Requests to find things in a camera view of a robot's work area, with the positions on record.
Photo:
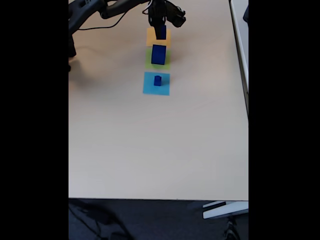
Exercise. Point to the light blue paper square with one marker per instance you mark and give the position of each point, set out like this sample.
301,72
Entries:
150,87

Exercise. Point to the orange paper square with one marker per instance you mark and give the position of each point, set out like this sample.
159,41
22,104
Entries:
150,37

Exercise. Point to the green paper square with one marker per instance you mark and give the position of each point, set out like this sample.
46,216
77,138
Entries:
168,65

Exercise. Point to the dark object on desk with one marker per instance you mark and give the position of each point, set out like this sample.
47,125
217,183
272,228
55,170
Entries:
246,13

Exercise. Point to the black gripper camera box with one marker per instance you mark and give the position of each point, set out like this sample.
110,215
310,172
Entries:
177,16

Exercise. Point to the large blue cube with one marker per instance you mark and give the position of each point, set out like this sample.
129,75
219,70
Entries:
158,55

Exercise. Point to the small blue cube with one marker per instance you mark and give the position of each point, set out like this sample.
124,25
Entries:
157,82

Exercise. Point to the medium blue cube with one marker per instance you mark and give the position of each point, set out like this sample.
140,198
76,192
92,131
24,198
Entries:
163,33

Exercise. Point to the white neighbouring desk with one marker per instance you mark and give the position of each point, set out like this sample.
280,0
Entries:
241,37

